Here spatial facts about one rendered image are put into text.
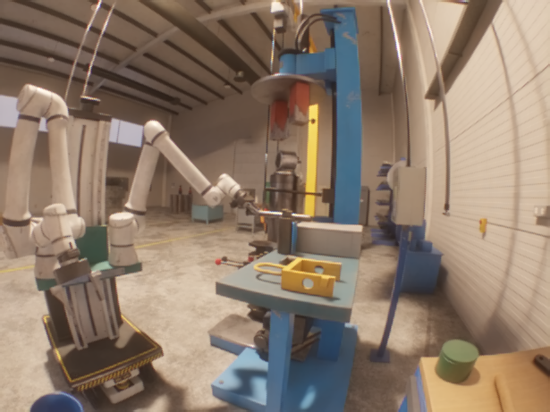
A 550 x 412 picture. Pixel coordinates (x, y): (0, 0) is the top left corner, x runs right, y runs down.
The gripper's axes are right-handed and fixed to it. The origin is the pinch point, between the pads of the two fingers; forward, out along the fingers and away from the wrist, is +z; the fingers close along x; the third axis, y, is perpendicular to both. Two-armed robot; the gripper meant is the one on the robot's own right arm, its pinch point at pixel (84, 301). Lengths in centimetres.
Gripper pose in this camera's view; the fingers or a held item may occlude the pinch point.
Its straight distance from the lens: 89.9
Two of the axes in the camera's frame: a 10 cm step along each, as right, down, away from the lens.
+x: -3.5, 1.5, -9.2
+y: -8.6, 3.4, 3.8
